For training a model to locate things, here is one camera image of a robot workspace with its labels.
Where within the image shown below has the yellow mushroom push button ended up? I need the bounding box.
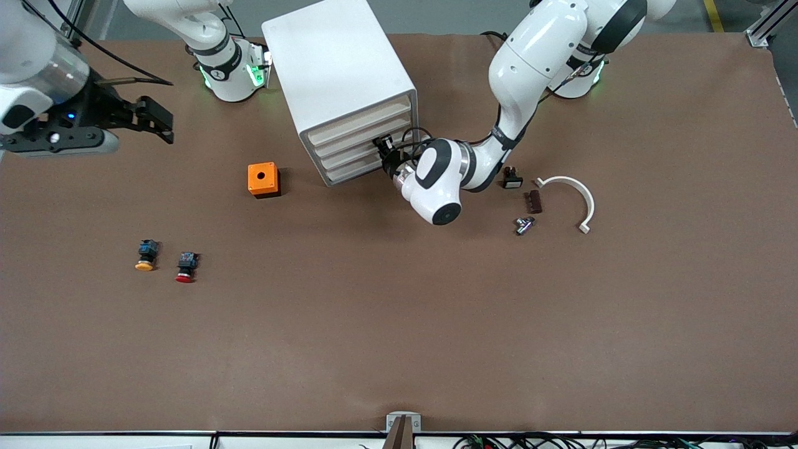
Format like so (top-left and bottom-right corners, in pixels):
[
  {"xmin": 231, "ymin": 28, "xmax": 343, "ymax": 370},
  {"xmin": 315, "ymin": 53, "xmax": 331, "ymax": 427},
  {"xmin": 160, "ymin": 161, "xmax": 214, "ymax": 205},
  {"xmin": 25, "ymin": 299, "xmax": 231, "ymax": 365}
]
[{"xmin": 135, "ymin": 239, "xmax": 160, "ymax": 272}]

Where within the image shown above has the red mushroom push button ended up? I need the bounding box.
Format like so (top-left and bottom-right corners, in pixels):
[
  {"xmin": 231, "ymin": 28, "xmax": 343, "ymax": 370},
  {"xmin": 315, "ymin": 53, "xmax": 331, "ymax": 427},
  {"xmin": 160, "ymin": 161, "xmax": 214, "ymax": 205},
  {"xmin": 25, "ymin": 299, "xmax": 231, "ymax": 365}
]
[{"xmin": 175, "ymin": 251, "xmax": 201, "ymax": 284}]

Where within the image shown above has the orange box with hole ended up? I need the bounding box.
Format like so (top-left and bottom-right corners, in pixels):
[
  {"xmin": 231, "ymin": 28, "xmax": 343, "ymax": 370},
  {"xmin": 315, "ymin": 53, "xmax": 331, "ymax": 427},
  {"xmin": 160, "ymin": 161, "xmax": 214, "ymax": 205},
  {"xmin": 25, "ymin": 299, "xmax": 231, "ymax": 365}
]
[{"xmin": 248, "ymin": 162, "xmax": 281, "ymax": 199}]

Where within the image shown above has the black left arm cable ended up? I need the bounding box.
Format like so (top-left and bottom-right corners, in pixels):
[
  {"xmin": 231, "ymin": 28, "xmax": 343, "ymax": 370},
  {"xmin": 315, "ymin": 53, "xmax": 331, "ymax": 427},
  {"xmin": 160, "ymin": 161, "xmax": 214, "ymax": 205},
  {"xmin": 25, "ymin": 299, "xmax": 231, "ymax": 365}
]
[{"xmin": 398, "ymin": 127, "xmax": 438, "ymax": 164}]

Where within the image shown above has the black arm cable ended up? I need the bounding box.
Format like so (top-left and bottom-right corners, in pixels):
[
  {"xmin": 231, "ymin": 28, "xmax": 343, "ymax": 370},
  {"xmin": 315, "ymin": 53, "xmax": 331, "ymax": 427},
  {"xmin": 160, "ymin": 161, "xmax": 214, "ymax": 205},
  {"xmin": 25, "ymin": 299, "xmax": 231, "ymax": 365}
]
[
  {"xmin": 47, "ymin": 0, "xmax": 175, "ymax": 87},
  {"xmin": 398, "ymin": 127, "xmax": 438, "ymax": 164}
]

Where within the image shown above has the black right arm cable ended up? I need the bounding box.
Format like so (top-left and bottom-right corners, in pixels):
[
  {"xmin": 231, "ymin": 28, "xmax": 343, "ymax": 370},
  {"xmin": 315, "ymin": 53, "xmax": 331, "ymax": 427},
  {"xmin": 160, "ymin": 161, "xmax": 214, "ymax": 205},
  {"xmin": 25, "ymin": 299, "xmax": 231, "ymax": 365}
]
[{"xmin": 47, "ymin": 0, "xmax": 175, "ymax": 87}]

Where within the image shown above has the white curved plastic bracket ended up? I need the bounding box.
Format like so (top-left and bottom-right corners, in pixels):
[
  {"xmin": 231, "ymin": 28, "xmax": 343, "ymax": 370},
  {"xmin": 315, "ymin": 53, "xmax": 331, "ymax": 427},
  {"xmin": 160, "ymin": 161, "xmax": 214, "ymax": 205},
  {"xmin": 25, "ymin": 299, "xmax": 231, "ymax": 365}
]
[{"xmin": 534, "ymin": 176, "xmax": 596, "ymax": 234}]

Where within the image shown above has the brown camera pole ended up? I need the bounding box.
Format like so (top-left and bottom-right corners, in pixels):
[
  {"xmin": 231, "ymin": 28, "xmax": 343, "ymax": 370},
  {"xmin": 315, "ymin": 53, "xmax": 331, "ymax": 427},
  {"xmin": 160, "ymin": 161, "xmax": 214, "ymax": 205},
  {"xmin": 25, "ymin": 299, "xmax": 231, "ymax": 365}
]
[{"xmin": 383, "ymin": 417, "xmax": 415, "ymax": 449}]

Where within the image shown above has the black cable bundle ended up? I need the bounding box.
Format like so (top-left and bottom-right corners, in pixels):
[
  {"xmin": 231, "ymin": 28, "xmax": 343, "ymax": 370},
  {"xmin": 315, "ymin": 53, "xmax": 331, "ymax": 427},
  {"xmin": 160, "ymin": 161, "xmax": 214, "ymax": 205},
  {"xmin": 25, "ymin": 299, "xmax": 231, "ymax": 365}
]
[{"xmin": 454, "ymin": 432, "xmax": 798, "ymax": 449}]

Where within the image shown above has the aluminium frame profile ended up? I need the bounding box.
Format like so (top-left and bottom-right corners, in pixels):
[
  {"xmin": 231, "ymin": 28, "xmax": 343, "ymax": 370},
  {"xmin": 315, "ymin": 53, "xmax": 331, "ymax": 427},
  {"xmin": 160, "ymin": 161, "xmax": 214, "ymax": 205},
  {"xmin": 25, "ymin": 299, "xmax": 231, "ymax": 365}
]
[{"xmin": 745, "ymin": 0, "xmax": 798, "ymax": 48}]

